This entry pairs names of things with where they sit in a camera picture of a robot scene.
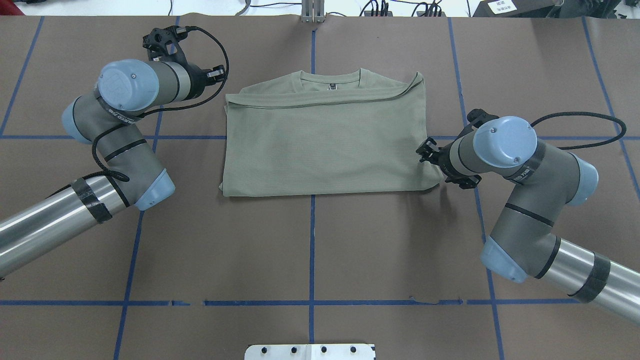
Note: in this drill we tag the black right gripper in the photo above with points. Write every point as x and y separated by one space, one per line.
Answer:
442 154

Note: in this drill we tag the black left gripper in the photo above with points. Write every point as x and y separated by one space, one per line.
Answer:
199 80

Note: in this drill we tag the olive green long-sleeve shirt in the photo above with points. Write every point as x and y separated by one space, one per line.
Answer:
310 134

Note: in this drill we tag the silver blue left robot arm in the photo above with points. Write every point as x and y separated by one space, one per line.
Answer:
130 173

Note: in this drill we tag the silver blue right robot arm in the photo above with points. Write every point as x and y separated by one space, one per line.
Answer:
546 179

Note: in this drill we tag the black box with label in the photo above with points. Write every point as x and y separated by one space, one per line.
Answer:
516 8

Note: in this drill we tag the brown paper table cover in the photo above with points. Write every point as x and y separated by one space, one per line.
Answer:
203 276

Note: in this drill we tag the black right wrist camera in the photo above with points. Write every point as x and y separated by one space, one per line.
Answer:
478 117

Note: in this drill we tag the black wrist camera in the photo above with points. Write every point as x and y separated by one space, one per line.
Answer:
162 44
478 117

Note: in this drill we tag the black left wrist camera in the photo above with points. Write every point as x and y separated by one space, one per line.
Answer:
162 44

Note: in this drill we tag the aluminium frame post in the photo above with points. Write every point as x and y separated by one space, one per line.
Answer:
313 11

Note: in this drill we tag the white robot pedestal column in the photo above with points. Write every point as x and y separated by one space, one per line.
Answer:
322 351

